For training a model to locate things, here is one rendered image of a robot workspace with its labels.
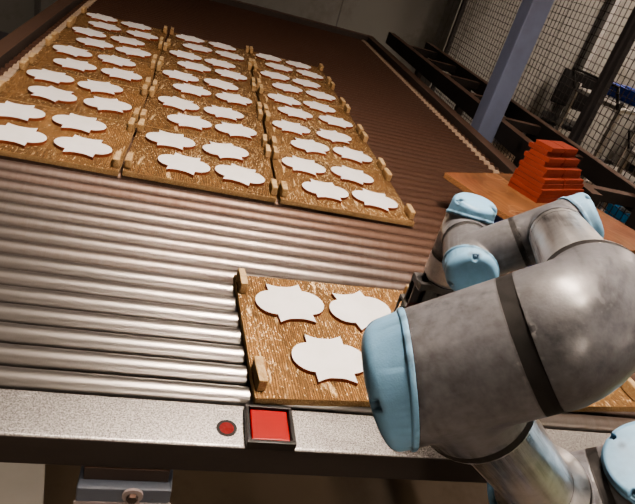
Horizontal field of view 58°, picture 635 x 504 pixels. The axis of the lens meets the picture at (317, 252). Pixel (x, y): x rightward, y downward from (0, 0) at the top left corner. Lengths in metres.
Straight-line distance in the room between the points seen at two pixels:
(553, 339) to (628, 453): 0.41
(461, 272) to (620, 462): 0.30
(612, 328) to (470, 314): 0.10
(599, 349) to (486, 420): 0.10
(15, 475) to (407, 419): 0.66
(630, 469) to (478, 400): 0.40
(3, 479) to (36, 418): 0.11
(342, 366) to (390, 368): 0.59
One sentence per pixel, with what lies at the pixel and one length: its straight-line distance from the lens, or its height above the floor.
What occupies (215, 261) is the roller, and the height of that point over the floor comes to 0.92.
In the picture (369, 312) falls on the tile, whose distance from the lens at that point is 1.20.
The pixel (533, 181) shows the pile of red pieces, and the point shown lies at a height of 1.09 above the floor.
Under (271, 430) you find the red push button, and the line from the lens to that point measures 0.92.
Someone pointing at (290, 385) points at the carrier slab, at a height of 0.94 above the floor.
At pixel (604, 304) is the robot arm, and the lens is 0.45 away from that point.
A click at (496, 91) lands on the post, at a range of 2.94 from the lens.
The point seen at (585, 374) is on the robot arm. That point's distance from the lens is 0.45.
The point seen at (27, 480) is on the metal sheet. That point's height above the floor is 0.81.
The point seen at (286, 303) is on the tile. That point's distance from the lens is 1.15.
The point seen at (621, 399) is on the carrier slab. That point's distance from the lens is 1.37.
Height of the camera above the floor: 1.60
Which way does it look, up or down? 29 degrees down
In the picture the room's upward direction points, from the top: 17 degrees clockwise
